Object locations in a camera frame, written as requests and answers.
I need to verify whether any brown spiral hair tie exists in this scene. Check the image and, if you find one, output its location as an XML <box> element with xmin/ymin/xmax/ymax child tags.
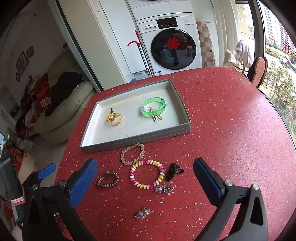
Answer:
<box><xmin>96</xmin><ymin>170</ymin><xmax>120</xmax><ymax>189</ymax></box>

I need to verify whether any black claw hair clip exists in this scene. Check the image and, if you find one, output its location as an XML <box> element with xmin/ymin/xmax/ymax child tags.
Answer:
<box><xmin>165</xmin><ymin>163</ymin><xmax>184</xmax><ymax>181</ymax></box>

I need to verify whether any silver heart pendant brooch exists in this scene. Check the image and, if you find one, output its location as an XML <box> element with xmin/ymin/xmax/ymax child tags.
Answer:
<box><xmin>155</xmin><ymin>184</ymin><xmax>174</xmax><ymax>194</ymax></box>

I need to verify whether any pink yellow beaded bracelet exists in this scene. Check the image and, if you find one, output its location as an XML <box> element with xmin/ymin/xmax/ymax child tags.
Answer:
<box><xmin>128</xmin><ymin>159</ymin><xmax>166</xmax><ymax>190</ymax></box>

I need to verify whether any brown braided bracelet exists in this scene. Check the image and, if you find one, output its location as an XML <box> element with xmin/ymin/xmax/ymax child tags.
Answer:
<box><xmin>120</xmin><ymin>143</ymin><xmax>146</xmax><ymax>166</ymax></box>

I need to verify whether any yellow cord hair tie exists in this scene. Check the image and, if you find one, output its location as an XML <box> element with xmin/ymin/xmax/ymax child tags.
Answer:
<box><xmin>105</xmin><ymin>111</ymin><xmax>124</xmax><ymax>126</ymax></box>

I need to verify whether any pink heart silver pendant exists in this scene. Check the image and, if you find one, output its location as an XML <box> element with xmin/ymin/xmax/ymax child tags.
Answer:
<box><xmin>135</xmin><ymin>207</ymin><xmax>154</xmax><ymax>220</ymax></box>

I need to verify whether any green plastic bangle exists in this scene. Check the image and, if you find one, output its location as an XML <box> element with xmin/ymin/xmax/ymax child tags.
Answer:
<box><xmin>140</xmin><ymin>97</ymin><xmax>166</xmax><ymax>118</ymax></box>

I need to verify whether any grey jewelry tray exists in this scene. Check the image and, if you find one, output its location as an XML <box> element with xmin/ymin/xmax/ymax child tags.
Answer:
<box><xmin>80</xmin><ymin>79</ymin><xmax>191</xmax><ymax>153</ymax></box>

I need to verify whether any light green sofa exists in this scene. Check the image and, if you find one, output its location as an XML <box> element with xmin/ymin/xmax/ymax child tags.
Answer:
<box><xmin>34</xmin><ymin>50</ymin><xmax>96</xmax><ymax>144</ymax></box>

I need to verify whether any red printed cloth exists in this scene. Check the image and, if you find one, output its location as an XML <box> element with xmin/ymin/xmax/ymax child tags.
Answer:
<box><xmin>21</xmin><ymin>72</ymin><xmax>51</xmax><ymax>122</ymax></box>

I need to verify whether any black clothing on sofa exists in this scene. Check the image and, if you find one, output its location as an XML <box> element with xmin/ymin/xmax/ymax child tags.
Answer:
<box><xmin>45</xmin><ymin>71</ymin><xmax>83</xmax><ymax>116</ymax></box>

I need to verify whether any white detergent jug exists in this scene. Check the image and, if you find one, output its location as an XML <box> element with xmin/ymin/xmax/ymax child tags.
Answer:
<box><xmin>134</xmin><ymin>71</ymin><xmax>149</xmax><ymax>80</ymax></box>

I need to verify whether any checkered fabric roll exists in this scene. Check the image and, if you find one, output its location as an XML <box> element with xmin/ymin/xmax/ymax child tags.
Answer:
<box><xmin>196</xmin><ymin>21</ymin><xmax>216</xmax><ymax>67</ymax></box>

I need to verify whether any beige clothes pile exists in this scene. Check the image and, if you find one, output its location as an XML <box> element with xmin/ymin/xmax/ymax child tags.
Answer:
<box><xmin>223</xmin><ymin>40</ymin><xmax>253</xmax><ymax>72</ymax></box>

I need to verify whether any white washing machine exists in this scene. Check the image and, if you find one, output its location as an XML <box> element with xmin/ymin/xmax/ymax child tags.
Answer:
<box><xmin>136</xmin><ymin>12</ymin><xmax>203</xmax><ymax>76</ymax></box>

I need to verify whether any white curtain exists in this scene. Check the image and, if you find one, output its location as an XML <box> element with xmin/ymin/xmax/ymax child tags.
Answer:
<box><xmin>211</xmin><ymin>0</ymin><xmax>240</xmax><ymax>66</ymax></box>

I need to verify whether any white stacked dryer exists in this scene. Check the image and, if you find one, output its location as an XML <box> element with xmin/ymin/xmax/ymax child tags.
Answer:
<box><xmin>127</xmin><ymin>1</ymin><xmax>192</xmax><ymax>21</ymax></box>

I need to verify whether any small framed wall picture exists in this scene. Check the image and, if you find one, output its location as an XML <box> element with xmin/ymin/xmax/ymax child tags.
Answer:
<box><xmin>26</xmin><ymin>46</ymin><xmax>35</xmax><ymax>58</ymax></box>

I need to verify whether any red handled mop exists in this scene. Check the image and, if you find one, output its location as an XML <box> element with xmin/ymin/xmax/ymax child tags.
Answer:
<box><xmin>127</xmin><ymin>30</ymin><xmax>152</xmax><ymax>77</ymax></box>

